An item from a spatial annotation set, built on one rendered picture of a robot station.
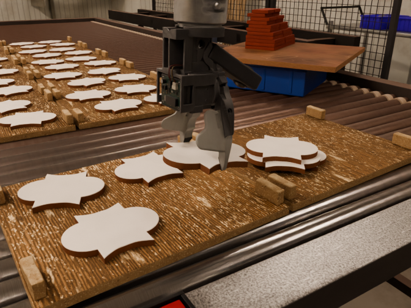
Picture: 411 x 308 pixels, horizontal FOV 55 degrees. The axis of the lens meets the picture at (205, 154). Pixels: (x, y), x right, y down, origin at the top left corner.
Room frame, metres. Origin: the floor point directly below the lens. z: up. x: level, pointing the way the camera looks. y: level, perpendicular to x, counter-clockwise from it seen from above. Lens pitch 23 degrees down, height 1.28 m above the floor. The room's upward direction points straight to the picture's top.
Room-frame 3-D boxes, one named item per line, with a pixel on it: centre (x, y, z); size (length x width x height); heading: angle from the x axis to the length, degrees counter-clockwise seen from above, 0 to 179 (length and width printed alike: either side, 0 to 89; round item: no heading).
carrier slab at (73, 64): (1.87, 0.62, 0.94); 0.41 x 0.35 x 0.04; 121
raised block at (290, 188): (0.63, -0.13, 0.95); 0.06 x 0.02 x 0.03; 34
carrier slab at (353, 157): (0.85, -0.22, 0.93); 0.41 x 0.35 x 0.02; 124
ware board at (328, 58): (1.59, -0.32, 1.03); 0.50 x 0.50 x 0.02; 60
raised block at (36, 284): (0.39, 0.21, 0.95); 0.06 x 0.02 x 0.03; 35
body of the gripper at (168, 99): (0.59, 0.02, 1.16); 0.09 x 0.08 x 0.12; 125
